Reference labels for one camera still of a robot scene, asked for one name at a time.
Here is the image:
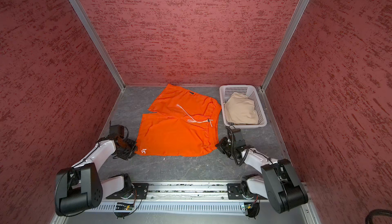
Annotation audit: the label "black cable bottom right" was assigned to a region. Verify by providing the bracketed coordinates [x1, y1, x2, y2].
[365, 208, 392, 224]

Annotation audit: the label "left controller board with wires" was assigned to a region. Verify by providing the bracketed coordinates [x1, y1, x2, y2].
[114, 189, 144, 219]

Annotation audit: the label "white plastic laundry basket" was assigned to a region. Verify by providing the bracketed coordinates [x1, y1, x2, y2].
[219, 85, 267, 129]

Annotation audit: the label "right controller board with wires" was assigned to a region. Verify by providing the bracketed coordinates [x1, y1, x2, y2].
[244, 195, 260, 219]

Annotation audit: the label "orange shorts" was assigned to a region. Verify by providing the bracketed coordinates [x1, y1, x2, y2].
[136, 84, 222, 157]

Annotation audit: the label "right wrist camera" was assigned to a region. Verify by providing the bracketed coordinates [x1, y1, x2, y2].
[227, 127, 245, 143]

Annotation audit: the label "corner aluminium post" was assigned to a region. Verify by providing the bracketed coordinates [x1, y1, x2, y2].
[261, 0, 310, 92]
[68, 0, 126, 91]

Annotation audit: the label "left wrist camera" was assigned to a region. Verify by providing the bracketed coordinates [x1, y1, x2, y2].
[109, 125, 125, 139]

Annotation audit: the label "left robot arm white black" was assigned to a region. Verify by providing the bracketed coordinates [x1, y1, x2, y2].
[55, 134, 137, 217]

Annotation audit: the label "aluminium mounting rail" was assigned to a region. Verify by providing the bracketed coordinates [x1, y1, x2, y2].
[62, 181, 311, 202]

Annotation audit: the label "right corner aluminium post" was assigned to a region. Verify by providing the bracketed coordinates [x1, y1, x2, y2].
[261, 0, 310, 92]

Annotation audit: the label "controller board with wires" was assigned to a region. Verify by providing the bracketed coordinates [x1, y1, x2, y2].
[114, 189, 144, 219]
[244, 195, 260, 219]

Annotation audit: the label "left corner aluminium post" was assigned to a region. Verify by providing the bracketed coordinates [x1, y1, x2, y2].
[68, 0, 126, 91]

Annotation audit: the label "beige shorts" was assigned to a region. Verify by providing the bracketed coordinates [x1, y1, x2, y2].
[224, 92, 259, 125]

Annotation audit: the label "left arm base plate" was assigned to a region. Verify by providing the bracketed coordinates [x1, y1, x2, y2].
[106, 183, 150, 201]

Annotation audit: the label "white slotted cable duct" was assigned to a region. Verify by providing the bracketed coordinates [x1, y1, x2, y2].
[69, 202, 246, 216]

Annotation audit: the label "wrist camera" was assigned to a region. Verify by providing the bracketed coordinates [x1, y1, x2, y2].
[227, 127, 245, 143]
[109, 125, 125, 139]

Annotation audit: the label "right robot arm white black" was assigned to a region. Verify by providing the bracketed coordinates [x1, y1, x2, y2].
[215, 137, 309, 213]

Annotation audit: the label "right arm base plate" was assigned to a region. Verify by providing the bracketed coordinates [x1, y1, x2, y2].
[227, 182, 267, 201]

